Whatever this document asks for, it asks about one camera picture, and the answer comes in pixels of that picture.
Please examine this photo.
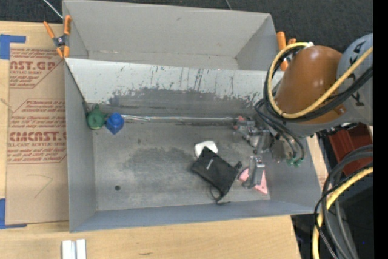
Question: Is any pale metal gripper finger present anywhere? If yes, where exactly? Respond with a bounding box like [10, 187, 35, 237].
[242, 155, 267, 190]
[233, 116, 258, 140]

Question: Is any pink triangular block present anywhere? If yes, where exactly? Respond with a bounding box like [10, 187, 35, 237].
[238, 167, 270, 195]

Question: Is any white rounded block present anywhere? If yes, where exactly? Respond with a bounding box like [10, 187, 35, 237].
[193, 139, 219, 159]

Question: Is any grey metal bin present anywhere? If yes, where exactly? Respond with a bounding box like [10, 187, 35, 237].
[62, 0, 323, 233]

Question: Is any blue toy block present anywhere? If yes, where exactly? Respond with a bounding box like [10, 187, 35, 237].
[105, 112, 125, 135]

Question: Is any green toy animal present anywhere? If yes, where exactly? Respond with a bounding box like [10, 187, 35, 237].
[85, 103, 109, 131]

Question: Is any brown cardboard board, red print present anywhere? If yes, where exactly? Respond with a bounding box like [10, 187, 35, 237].
[0, 20, 70, 226]

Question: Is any black drawstring pouch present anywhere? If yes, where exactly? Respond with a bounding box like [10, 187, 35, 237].
[190, 146, 244, 206]

